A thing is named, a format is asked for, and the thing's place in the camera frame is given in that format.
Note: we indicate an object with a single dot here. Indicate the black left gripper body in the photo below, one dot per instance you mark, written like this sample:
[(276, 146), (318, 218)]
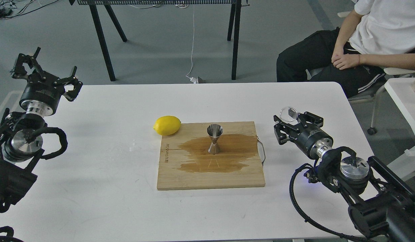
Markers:
[(42, 90)]

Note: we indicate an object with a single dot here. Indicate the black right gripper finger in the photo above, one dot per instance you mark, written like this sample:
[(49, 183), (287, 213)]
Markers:
[(284, 132), (308, 119)]

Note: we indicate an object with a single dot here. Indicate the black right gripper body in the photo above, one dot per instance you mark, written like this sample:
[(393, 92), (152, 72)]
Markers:
[(313, 141)]

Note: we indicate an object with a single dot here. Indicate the clear glass cup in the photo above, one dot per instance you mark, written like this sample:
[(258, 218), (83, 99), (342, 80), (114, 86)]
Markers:
[(288, 114)]

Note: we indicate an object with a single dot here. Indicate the steel jigger measuring cup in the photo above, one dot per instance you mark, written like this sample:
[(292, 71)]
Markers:
[(214, 131)]

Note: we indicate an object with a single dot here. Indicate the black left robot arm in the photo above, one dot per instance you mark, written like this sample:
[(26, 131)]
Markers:
[(25, 138)]

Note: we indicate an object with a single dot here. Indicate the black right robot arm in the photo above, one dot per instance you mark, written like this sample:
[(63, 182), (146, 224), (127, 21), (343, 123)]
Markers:
[(380, 203)]

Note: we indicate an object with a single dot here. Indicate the office chair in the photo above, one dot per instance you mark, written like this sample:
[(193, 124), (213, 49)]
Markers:
[(373, 93)]

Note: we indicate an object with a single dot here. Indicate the white side table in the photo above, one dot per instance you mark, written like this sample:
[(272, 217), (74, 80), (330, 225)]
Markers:
[(403, 96)]

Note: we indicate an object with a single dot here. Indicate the yellow lemon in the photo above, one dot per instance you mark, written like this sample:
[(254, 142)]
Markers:
[(167, 125)]

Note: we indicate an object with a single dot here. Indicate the wooden cutting board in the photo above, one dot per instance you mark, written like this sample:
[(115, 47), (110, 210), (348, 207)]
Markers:
[(186, 164)]

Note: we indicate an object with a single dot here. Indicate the seated person white shirt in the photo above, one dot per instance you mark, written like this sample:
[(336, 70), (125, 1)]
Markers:
[(376, 34)]

